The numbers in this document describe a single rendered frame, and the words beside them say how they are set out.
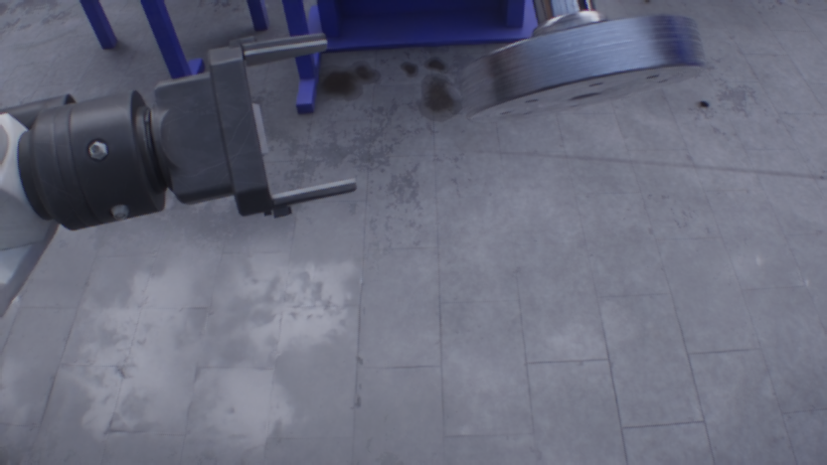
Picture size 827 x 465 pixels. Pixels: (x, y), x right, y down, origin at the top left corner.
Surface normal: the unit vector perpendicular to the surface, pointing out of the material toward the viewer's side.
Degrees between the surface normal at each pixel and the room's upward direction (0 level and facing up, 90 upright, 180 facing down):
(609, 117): 0
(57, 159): 41
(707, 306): 0
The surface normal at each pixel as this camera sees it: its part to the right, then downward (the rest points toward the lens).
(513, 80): -0.69, 0.19
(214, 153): 0.22, 0.02
